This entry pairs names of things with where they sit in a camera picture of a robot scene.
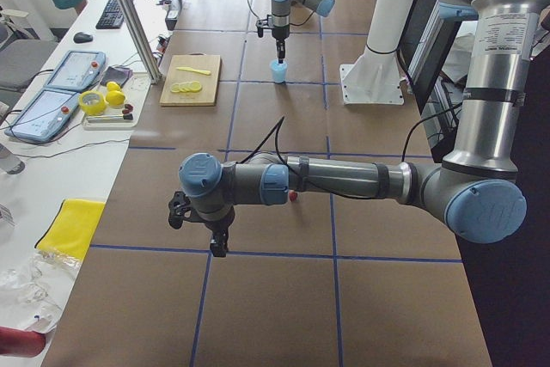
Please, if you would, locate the upper teach pendant tablet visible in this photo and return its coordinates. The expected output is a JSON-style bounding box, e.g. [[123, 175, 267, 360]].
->
[[46, 50, 107, 92]]

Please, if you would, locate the aluminium frame post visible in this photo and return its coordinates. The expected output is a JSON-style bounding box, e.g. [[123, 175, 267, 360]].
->
[[118, 0, 162, 84]]

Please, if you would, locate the clear plastic bag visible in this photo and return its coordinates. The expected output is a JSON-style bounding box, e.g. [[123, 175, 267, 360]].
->
[[1, 252, 82, 333]]

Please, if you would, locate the lower teach pendant tablet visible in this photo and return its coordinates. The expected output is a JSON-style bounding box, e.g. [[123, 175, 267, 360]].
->
[[4, 88, 80, 144]]

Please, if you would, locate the lemon slice bottom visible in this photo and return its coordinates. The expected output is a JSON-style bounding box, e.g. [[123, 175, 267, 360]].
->
[[187, 81, 202, 92]]

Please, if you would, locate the teach pendant tablet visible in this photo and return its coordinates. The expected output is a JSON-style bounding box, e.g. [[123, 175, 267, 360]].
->
[[4, 88, 80, 144], [46, 50, 107, 92]]

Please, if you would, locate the red bottle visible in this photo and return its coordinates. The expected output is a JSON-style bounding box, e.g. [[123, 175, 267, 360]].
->
[[0, 327, 46, 358]]

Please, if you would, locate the yellow tape roll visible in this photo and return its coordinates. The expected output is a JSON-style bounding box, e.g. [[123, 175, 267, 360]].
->
[[78, 90, 107, 116]]

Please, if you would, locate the yellow cloth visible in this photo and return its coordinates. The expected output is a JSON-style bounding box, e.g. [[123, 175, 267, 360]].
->
[[34, 199, 106, 261]]

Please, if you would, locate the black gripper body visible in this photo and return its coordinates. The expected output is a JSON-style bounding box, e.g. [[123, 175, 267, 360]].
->
[[272, 25, 289, 42], [205, 208, 235, 238]]

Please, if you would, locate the white tray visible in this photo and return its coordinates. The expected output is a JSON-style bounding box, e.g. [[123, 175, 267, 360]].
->
[[82, 72, 150, 130]]

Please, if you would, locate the bamboo cutting board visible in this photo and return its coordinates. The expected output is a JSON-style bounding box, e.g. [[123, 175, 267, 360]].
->
[[159, 54, 221, 107]]

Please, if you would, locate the yellow plastic knife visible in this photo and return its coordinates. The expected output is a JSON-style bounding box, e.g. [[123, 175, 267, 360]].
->
[[176, 66, 212, 76]]

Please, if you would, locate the light blue paper cup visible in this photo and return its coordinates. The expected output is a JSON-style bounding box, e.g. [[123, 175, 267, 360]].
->
[[269, 59, 288, 83]]

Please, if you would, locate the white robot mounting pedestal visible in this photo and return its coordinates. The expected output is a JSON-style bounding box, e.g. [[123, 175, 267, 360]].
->
[[340, 0, 413, 105]]

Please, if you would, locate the yellow lemon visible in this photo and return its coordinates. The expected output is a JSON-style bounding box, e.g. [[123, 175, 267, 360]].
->
[[105, 81, 125, 107]]

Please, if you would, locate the black keyboard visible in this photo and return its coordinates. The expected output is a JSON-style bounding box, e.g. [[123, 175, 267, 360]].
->
[[95, 0, 125, 30]]

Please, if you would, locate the black computer mouse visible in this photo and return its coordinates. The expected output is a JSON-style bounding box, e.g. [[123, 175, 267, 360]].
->
[[73, 32, 94, 44]]

